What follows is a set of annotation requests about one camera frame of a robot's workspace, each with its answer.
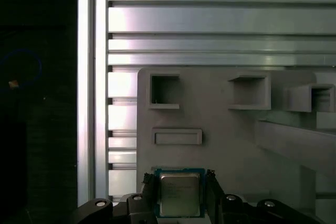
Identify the CPU with silver top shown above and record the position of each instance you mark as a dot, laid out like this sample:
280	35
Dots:
178	192

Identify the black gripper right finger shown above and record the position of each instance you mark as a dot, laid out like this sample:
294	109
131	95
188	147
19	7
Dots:
228	211

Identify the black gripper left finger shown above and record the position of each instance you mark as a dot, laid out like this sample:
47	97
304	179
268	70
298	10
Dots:
136	208

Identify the grey parts rack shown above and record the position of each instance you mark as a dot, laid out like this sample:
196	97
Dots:
223	142

